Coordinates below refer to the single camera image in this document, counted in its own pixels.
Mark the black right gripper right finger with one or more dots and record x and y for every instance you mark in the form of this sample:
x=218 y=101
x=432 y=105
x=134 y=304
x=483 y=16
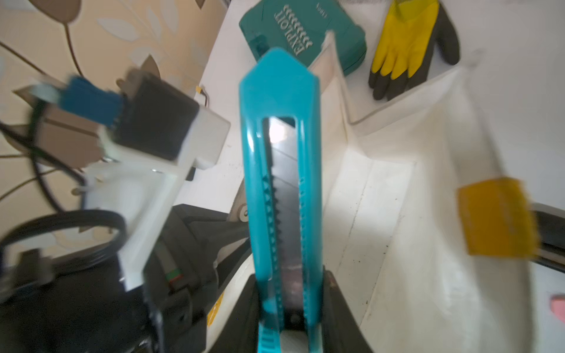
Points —
x=340 y=332

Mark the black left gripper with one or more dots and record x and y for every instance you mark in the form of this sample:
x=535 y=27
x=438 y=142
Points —
x=64 y=292

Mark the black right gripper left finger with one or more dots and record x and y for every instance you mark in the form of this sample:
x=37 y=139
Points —
x=241 y=331

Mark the pink utility knife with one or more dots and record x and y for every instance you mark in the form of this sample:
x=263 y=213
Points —
x=557 y=306

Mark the white pouch with yellow handles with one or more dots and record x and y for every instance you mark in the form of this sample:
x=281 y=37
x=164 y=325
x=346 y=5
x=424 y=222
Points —
x=427 y=237

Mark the green plastic tool case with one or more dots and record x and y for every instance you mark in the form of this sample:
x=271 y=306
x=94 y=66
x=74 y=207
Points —
x=300 y=27

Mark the yellow grey work glove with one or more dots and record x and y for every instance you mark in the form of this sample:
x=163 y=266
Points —
x=411 y=31

